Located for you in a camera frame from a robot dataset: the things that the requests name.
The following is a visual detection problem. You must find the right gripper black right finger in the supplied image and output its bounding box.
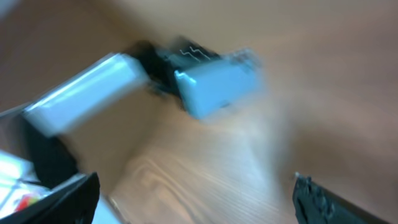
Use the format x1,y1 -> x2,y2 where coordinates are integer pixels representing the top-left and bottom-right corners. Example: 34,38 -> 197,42
292,172 -> 387,224

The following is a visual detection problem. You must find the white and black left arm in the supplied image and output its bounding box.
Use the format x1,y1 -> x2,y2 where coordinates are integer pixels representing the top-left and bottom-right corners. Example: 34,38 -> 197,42
21,38 -> 259,188

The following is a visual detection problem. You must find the white power strip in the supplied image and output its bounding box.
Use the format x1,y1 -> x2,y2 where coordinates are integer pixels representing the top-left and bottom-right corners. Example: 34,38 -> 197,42
1,150 -> 50,218

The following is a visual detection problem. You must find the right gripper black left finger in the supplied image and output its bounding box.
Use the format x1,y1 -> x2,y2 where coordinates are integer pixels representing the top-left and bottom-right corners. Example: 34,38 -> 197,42
1,172 -> 100,224

